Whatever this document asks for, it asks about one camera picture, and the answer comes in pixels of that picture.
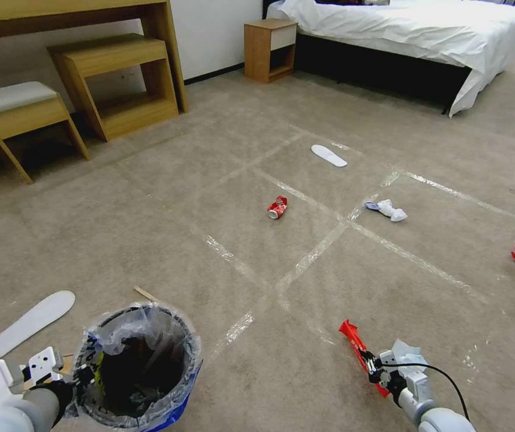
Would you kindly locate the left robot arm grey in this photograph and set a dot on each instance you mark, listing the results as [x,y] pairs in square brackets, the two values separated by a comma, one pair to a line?
[10,411]

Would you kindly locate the white bed sheet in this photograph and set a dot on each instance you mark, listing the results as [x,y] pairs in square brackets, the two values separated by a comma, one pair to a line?
[410,29]

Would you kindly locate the flat wooden stick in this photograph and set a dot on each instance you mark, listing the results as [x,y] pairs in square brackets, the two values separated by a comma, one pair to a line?
[147,294]

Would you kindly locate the wooden nightstand white drawer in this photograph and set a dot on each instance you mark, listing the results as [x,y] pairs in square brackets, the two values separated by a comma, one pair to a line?
[268,49]

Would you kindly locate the large white shoe insole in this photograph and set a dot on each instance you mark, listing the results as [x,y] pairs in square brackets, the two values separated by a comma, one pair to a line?
[30,325]

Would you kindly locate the clear blue bin liner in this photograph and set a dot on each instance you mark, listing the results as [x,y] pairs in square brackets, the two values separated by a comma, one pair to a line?
[180,391]

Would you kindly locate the red plastic wrapper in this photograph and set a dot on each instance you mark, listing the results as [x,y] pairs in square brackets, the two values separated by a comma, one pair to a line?
[353,338]

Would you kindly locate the low wooden side table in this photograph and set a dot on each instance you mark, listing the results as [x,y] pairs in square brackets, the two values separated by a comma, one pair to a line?
[113,56]

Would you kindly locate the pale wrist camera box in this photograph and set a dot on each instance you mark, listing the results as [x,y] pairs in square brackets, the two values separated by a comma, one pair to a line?
[388,359]
[42,363]

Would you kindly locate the black bed frame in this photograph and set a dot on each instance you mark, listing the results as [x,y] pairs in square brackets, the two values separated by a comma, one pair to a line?
[374,60]

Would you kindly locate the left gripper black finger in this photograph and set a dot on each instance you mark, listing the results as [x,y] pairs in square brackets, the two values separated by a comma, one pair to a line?
[97,375]

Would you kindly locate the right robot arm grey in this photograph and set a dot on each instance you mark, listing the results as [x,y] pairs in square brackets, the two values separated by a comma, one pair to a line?
[419,400]

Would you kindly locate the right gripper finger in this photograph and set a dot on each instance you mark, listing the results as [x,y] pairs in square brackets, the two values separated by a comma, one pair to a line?
[372,374]
[368,356]

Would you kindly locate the wooden stool white cushion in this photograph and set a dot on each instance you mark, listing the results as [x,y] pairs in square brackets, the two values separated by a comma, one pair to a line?
[14,101]

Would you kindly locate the small white shoe insole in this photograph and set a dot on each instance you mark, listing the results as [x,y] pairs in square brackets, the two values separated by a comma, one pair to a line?
[328,155]

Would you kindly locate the crushed red soda can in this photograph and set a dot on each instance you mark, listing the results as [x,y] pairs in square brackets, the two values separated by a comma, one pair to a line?
[278,208]

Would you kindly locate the wooden desk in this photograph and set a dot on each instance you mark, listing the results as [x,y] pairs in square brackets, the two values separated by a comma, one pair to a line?
[158,27]

